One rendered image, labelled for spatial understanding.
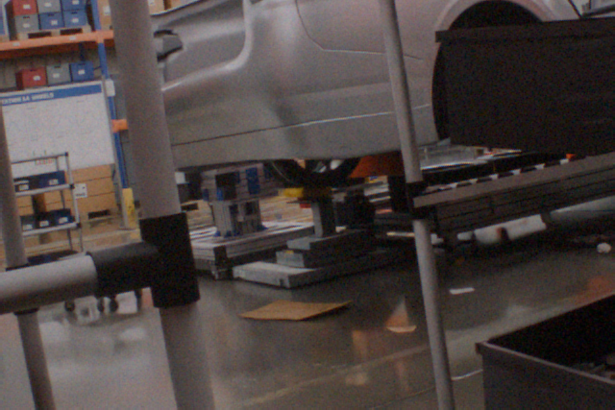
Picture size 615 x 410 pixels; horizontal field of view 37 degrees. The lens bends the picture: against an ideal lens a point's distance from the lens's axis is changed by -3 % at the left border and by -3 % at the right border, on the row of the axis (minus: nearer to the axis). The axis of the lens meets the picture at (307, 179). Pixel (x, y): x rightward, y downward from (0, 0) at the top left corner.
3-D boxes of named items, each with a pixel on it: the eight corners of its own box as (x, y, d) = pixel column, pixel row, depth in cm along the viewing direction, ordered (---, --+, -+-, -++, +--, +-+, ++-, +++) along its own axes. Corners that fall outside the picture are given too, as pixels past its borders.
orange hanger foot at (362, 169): (393, 176, 572) (384, 119, 571) (351, 178, 619) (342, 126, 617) (415, 171, 580) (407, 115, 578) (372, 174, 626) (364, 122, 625)
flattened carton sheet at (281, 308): (315, 320, 433) (313, 314, 433) (237, 317, 472) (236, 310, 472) (357, 305, 454) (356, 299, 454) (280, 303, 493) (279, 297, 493)
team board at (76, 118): (17, 253, 1068) (-11, 86, 1057) (8, 252, 1111) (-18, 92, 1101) (135, 229, 1142) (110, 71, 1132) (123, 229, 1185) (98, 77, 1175)
